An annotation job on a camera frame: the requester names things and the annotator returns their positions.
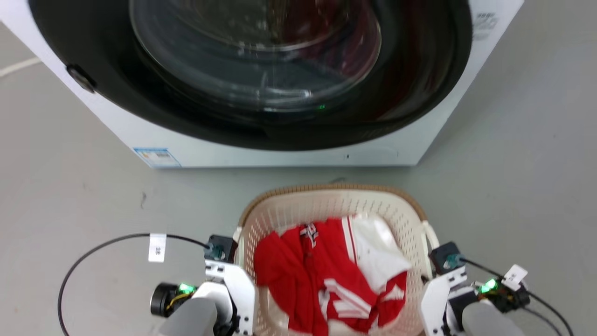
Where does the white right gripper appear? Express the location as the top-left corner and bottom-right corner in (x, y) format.
(421, 269), (468, 336)

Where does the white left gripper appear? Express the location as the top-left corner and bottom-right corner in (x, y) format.
(204, 260), (257, 336)

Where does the cream plastic laundry basket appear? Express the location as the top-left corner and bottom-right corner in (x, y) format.
(232, 183), (442, 336)

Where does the red white-striped garment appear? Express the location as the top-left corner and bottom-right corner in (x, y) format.
(254, 217), (409, 336)

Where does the white garment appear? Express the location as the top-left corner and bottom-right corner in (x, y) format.
(349, 213), (412, 291)

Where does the blue energy label sticker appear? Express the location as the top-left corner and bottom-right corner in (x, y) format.
(132, 147), (182, 168)

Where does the white washing machine body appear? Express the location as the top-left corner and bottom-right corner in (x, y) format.
(0, 0), (525, 168)

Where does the black round washer door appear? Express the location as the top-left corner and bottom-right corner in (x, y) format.
(28, 0), (474, 151)

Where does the black door latch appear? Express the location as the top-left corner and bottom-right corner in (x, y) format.
(66, 64), (97, 93)

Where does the grey printed sticker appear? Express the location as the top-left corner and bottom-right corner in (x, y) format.
(471, 11), (500, 41)

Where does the white cable tag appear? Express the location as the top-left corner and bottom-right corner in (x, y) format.
(501, 264), (528, 292)
(148, 233), (167, 263)

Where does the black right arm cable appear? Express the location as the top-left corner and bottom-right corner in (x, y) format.
(459, 258), (575, 336)

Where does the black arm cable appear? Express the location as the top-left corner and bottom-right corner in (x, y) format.
(57, 233), (210, 336)
(459, 258), (575, 336)

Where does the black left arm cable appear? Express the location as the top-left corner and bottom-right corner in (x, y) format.
(57, 233), (210, 336)

